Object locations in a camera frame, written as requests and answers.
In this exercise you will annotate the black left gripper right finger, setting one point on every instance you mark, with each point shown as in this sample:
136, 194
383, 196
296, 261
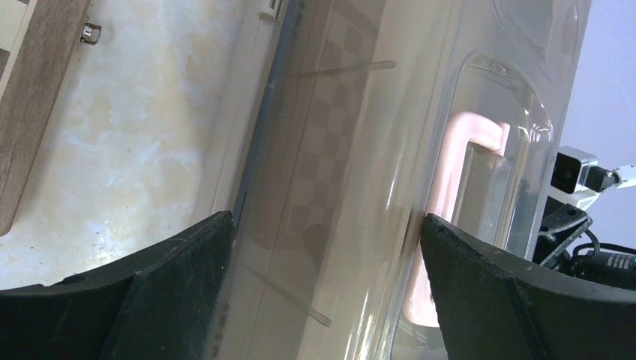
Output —
492, 304

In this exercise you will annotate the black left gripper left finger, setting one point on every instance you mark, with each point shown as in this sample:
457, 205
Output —
157, 303

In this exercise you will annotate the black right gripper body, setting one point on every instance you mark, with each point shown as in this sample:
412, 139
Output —
567, 245

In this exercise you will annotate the translucent beige tool box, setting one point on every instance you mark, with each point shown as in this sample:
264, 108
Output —
368, 116

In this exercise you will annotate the wooden chessboard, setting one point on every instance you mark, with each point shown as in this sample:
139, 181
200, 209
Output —
38, 39

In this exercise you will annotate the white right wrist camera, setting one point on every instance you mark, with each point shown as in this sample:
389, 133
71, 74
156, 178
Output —
578, 180

